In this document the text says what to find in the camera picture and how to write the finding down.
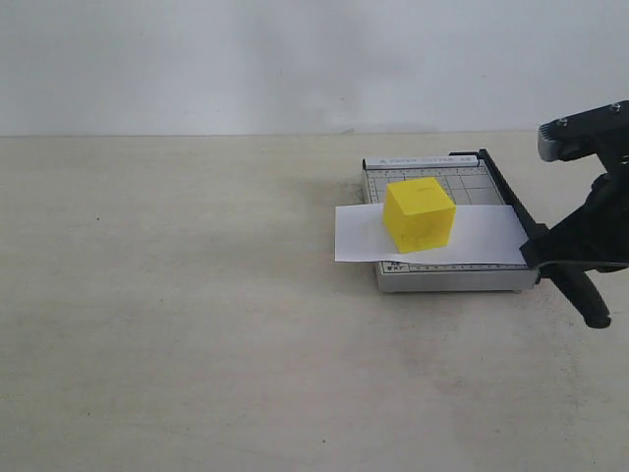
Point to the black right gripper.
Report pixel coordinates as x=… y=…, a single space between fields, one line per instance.
x=595 y=235

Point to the black cutter blade lever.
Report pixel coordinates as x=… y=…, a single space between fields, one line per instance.
x=573 y=284

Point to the white paper sheet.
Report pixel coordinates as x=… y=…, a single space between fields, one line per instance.
x=465 y=235

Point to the yellow foam cube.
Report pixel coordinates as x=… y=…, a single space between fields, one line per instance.
x=418 y=215

